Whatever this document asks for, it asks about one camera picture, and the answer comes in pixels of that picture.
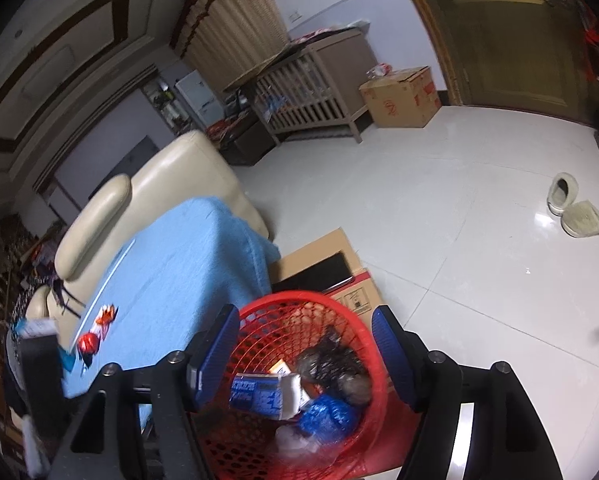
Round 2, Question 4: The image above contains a thin white rod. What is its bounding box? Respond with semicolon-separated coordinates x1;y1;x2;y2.
67;240;136;351

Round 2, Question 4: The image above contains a blue plastic bag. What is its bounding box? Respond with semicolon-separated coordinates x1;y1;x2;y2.
299;394;360;443

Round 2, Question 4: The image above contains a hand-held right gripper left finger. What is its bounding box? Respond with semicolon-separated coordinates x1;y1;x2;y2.
50;303;241;480

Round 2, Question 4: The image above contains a cream leather sofa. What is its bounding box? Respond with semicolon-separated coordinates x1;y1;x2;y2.
27;130;270;321

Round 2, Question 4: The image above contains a wooden crib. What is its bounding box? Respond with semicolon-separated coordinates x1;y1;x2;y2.
224;27;375;145

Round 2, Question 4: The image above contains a beige curtain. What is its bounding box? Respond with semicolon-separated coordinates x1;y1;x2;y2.
172;0;293;91

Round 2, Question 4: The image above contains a brown wooden door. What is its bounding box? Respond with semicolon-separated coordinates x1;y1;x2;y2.
389;0;599;128

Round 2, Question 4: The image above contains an orange plastic bag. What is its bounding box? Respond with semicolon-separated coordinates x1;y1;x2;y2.
94;302;118;333

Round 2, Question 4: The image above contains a black plastic bag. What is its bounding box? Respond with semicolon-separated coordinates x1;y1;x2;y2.
294;325;373;406

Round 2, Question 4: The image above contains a dark wall television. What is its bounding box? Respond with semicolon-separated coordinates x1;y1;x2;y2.
87;136;161;201

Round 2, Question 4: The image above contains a blue printed snack packet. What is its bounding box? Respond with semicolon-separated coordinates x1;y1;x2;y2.
230;374;285;418

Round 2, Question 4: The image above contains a clear plastic wrapper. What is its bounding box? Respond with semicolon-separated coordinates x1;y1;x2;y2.
274;425;325;456

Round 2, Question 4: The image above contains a display shelf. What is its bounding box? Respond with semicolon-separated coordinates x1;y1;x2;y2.
142;77;190;136

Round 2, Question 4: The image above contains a brown cardboard box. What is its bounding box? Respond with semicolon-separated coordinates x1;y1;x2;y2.
358;66;443;129

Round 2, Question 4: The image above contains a white box with red label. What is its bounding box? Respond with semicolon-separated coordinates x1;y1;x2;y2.
270;360;315;416

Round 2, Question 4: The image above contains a red plastic basket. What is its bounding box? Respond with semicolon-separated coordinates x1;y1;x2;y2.
187;290;423;480

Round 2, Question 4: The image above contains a white standing air conditioner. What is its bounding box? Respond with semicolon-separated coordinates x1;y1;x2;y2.
174;71;225;128

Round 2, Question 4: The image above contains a dark low cabinet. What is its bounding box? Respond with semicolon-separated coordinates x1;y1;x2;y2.
204;115;275;166

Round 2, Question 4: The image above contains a blue table cloth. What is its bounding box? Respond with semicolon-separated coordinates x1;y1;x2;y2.
10;196;280;401

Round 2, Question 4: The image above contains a red plastic bag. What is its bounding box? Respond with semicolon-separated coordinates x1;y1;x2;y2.
77;332;100;358

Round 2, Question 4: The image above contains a flat cardboard box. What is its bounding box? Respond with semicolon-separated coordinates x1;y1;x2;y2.
270;227;395;396

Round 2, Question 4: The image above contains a dark bag strap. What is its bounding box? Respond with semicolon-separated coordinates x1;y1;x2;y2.
44;270;85;318

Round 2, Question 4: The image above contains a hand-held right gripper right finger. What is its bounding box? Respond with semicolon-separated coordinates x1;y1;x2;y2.
371;305;565;480

